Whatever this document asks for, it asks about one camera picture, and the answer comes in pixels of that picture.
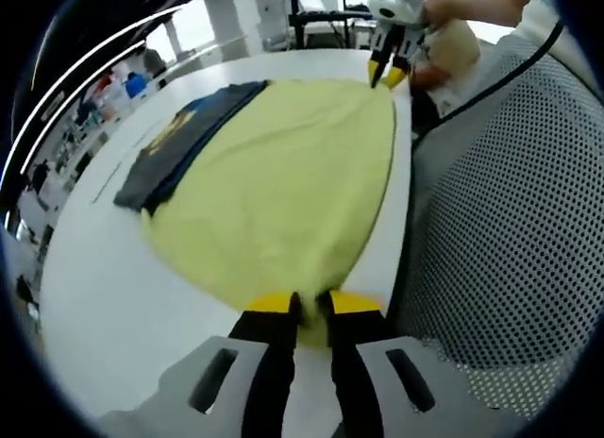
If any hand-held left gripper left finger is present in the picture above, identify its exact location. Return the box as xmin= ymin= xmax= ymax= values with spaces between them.
xmin=101 ymin=292 xmax=303 ymax=438

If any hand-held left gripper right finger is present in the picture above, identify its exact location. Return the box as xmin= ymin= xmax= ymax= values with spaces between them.
xmin=325 ymin=289 xmax=501 ymax=438

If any yellow blue grey garment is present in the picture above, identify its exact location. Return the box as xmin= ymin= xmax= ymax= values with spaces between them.
xmin=112 ymin=78 xmax=396 ymax=350

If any person's right hand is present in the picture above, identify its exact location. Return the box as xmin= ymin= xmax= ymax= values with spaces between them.
xmin=422 ymin=0 xmax=459 ymax=31

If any white printed shirt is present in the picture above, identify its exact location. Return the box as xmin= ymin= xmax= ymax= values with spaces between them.
xmin=512 ymin=0 xmax=562 ymax=32

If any white mesh chair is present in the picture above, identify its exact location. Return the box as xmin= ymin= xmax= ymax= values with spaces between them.
xmin=394 ymin=34 xmax=604 ymax=423

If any long ceiling light strip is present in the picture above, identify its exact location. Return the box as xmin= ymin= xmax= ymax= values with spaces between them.
xmin=13 ymin=6 xmax=183 ymax=142
xmin=8 ymin=43 xmax=147 ymax=175

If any black desk frame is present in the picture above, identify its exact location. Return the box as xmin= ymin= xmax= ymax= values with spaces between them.
xmin=287 ymin=8 xmax=378 ymax=50

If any operator's arm with bracelet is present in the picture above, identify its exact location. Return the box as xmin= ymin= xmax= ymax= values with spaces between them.
xmin=436 ymin=17 xmax=565 ymax=127

